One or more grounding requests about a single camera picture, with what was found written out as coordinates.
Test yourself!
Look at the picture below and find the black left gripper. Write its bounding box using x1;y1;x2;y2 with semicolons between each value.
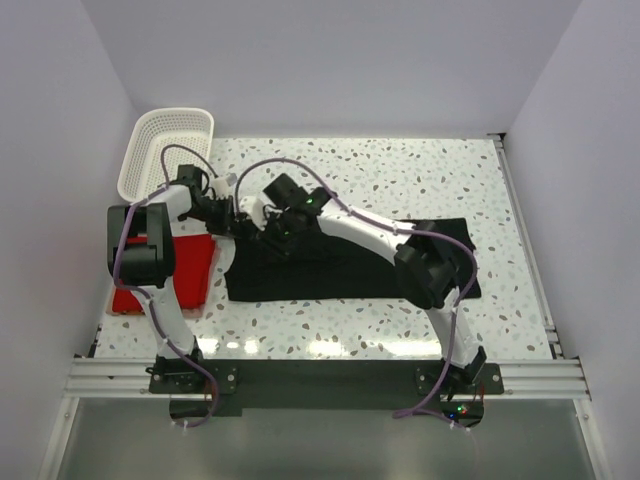
184;194;243;239

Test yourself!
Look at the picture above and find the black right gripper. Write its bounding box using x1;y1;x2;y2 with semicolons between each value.
251;209;300;263

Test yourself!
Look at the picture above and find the black t shirt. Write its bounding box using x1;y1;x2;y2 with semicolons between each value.
223;216;484;304

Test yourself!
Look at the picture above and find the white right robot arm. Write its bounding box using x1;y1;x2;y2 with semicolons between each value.
241;174;487;393

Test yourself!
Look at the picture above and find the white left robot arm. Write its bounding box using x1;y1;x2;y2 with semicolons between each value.
107;165;236;392

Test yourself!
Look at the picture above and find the red folded t shirt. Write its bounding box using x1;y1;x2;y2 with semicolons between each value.
106;234;216;318

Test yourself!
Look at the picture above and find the white plastic basket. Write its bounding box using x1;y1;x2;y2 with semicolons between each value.
117;107;215;203

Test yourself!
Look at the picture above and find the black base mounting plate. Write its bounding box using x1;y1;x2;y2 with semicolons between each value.
146;358;505;426

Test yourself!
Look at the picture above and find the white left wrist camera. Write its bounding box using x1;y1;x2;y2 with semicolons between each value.
211;173;237;198

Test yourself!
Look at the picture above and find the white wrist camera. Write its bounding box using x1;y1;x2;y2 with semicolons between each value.
239;196;268;231
211;173;237;198

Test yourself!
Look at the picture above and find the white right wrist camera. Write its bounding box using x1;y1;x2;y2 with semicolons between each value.
239;196;268;231

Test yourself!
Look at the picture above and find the aluminium frame rail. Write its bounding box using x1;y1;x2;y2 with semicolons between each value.
63;358;591;400

